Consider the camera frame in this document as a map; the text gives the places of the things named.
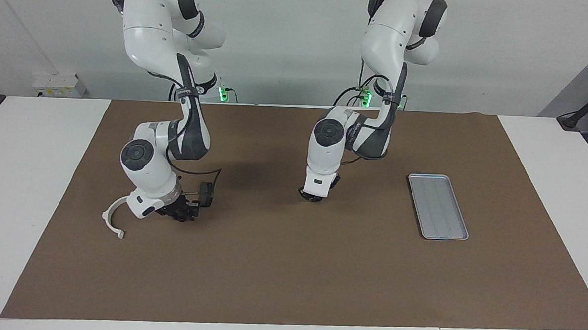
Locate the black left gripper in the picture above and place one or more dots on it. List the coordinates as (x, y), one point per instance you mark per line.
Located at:
(334, 181)

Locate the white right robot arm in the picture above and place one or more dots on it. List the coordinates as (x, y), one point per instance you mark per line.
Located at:
(151, 35)

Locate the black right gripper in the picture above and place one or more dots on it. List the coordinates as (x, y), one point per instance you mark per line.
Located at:
(180, 204)

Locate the white power strip box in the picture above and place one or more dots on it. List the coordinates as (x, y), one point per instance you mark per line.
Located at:
(59, 85)

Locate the black angled stand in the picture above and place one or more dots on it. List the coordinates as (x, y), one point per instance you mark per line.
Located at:
(581, 113)

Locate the brown table mat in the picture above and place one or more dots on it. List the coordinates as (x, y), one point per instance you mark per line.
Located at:
(289, 264)

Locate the white curved plastic bracket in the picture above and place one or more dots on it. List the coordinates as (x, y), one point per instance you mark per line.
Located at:
(108, 219)

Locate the short grey brake pad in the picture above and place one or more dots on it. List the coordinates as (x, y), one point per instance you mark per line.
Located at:
(206, 193)

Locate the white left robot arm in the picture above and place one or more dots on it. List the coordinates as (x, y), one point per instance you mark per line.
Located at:
(389, 40)

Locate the silver metal tray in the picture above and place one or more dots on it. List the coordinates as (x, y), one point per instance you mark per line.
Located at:
(437, 207)

